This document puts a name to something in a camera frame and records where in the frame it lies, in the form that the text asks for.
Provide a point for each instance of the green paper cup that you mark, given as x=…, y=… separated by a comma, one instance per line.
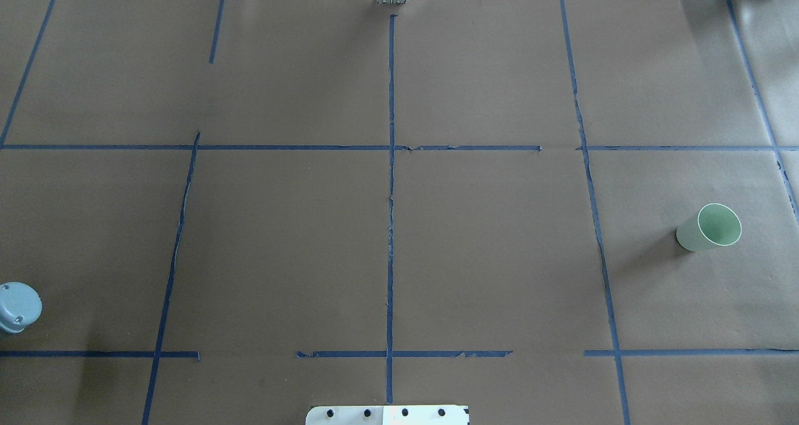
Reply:
x=713, y=226

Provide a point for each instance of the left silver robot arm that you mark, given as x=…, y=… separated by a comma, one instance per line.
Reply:
x=20, y=307

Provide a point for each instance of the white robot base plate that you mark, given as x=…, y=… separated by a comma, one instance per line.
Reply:
x=390, y=414

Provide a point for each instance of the brown paper table cover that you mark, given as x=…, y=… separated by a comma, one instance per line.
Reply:
x=237, y=210

